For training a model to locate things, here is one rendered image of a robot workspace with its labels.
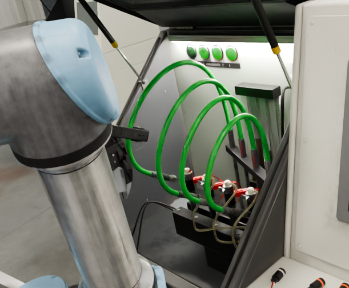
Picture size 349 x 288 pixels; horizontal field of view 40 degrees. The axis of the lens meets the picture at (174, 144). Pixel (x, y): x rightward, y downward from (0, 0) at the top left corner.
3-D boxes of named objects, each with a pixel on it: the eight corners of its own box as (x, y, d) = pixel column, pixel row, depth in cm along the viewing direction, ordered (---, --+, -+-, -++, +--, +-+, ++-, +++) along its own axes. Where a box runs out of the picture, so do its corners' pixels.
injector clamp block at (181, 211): (180, 252, 152) (171, 211, 147) (202, 236, 158) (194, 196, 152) (266, 295, 127) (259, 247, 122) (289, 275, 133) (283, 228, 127)
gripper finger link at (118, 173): (108, 208, 109) (98, 172, 106) (128, 196, 113) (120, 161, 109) (116, 211, 107) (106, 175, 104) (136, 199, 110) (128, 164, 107)
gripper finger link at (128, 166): (117, 181, 110) (108, 147, 107) (124, 178, 111) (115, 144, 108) (129, 186, 107) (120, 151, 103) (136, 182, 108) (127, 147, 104)
